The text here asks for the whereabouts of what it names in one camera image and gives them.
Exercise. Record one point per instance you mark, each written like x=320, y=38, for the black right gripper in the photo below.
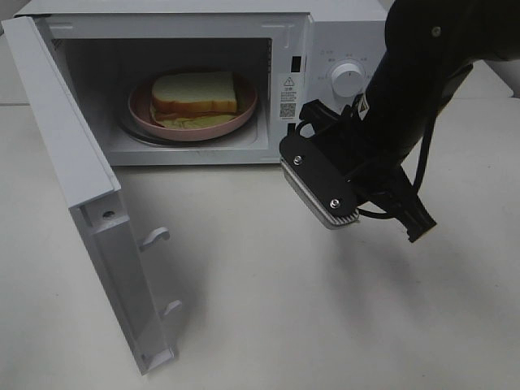
x=334, y=171

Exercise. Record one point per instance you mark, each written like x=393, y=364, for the white bread sandwich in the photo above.
x=193, y=99

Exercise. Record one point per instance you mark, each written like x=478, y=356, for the pink plate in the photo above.
x=140, y=107

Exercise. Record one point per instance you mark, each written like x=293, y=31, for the white microwave door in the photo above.
x=92, y=192

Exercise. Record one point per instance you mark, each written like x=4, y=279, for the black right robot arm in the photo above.
x=431, y=47

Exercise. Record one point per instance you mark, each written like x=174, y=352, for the upper white power knob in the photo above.
x=347, y=78

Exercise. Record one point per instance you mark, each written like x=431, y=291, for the glass microwave turntable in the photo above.
x=244, y=136

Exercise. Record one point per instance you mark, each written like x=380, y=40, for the white microwave oven body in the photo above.
x=286, y=48

